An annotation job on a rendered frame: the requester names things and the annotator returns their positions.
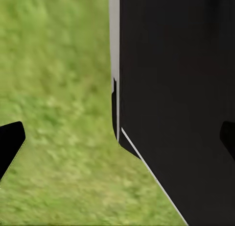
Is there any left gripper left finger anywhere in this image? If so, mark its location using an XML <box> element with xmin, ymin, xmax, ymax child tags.
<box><xmin>0</xmin><ymin>121</ymin><xmax>25</xmax><ymax>180</ymax></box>

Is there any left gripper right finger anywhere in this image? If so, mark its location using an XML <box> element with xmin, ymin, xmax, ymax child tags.
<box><xmin>219</xmin><ymin>121</ymin><xmax>235</xmax><ymax>160</ymax></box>

